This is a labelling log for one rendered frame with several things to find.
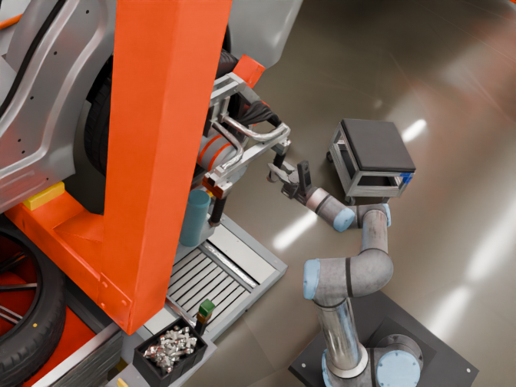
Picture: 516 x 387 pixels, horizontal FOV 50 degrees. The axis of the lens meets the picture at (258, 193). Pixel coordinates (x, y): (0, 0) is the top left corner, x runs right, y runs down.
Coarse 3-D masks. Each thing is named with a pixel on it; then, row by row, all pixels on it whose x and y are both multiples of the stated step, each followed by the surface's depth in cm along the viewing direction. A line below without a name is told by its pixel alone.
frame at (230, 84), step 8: (232, 72) 197; (216, 80) 192; (224, 80) 193; (232, 80) 194; (240, 80) 195; (216, 88) 192; (224, 88) 190; (232, 88) 192; (240, 88) 196; (248, 88) 202; (216, 96) 186; (224, 96) 191; (240, 96) 214; (248, 96) 206; (256, 96) 212; (240, 104) 219; (248, 104) 217; (240, 112) 222; (240, 136) 229; (200, 176) 229; (192, 184) 226; (200, 184) 226
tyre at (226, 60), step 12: (228, 60) 196; (228, 72) 201; (108, 84) 185; (96, 96) 187; (108, 96) 185; (96, 108) 187; (108, 108) 185; (96, 120) 188; (108, 120) 186; (84, 132) 193; (96, 132) 190; (108, 132) 186; (84, 144) 197; (96, 144) 192; (96, 156) 196; (96, 168) 207
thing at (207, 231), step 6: (204, 228) 272; (210, 228) 270; (204, 234) 268; (210, 234) 275; (204, 240) 274; (180, 246) 262; (186, 246) 260; (180, 252) 258; (186, 252) 263; (174, 258) 256; (180, 258) 263
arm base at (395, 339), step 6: (390, 336) 220; (396, 336) 220; (402, 336) 219; (384, 342) 218; (390, 342) 216; (396, 342) 214; (402, 342) 215; (408, 342) 216; (414, 342) 218; (414, 348) 215; (420, 354) 217; (420, 360) 216; (420, 366) 215
